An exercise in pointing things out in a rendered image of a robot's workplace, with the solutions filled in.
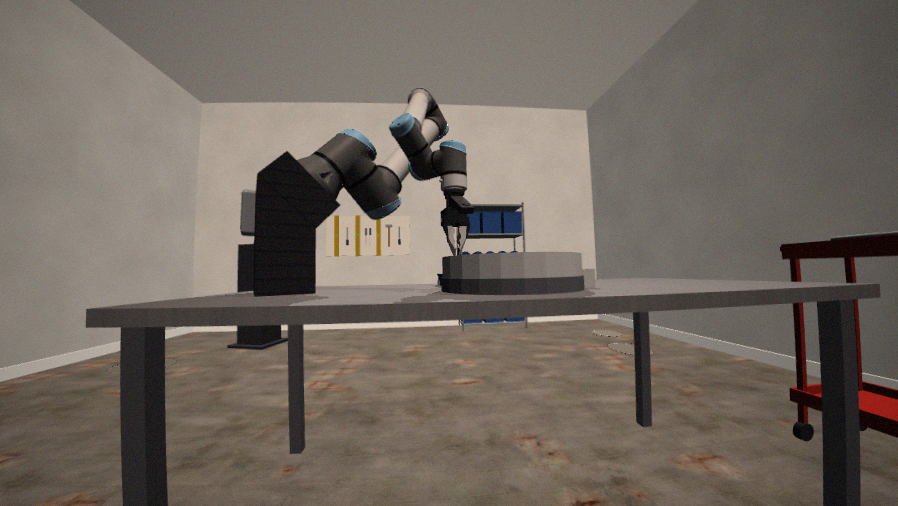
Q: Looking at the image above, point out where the white round turntable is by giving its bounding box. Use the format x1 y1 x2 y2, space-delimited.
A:
441 252 595 295

